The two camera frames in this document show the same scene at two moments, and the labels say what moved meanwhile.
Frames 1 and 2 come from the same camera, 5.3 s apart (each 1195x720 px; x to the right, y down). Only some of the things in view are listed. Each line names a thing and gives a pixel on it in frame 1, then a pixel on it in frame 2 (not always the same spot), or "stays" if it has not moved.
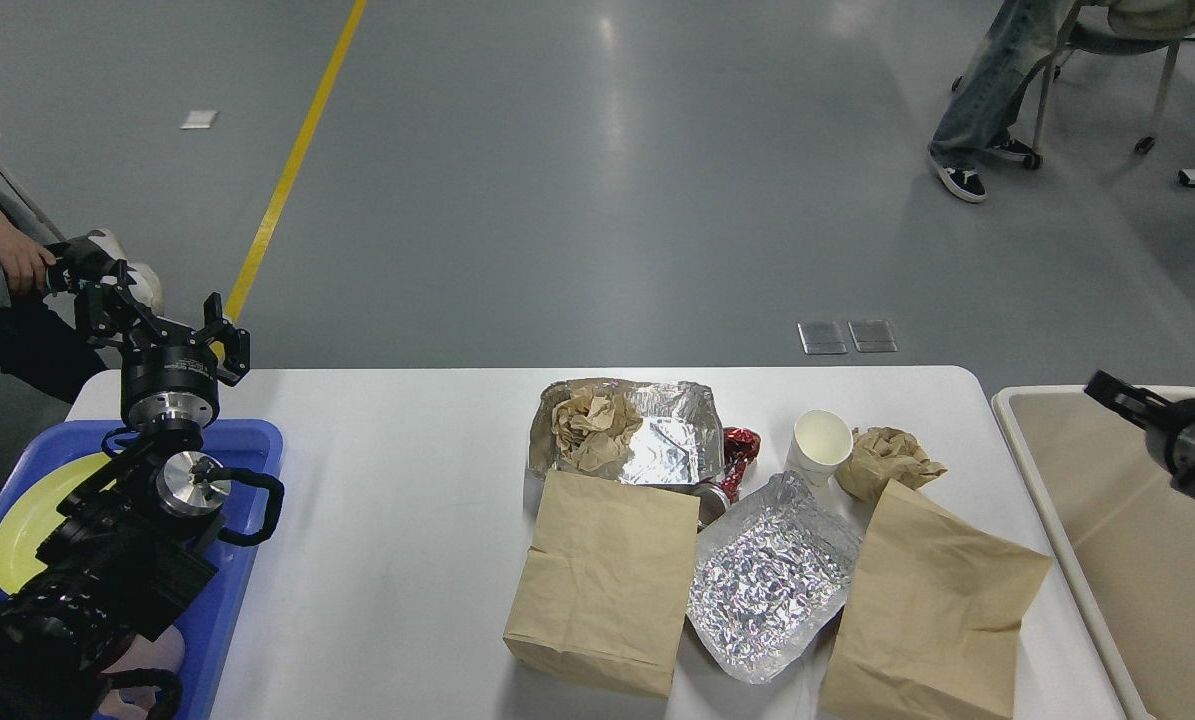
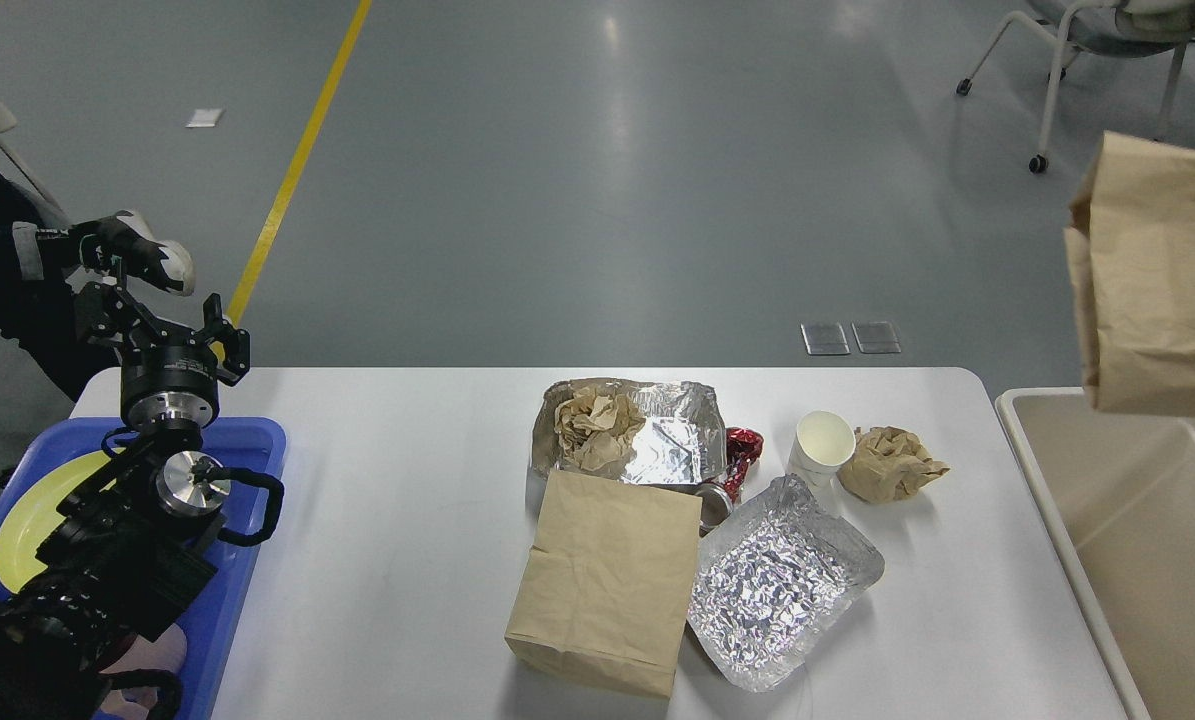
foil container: [773, 565] stays
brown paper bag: [601, 588] stays
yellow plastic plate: [36, 518] stays
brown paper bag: [932, 618] to [1153, 236]
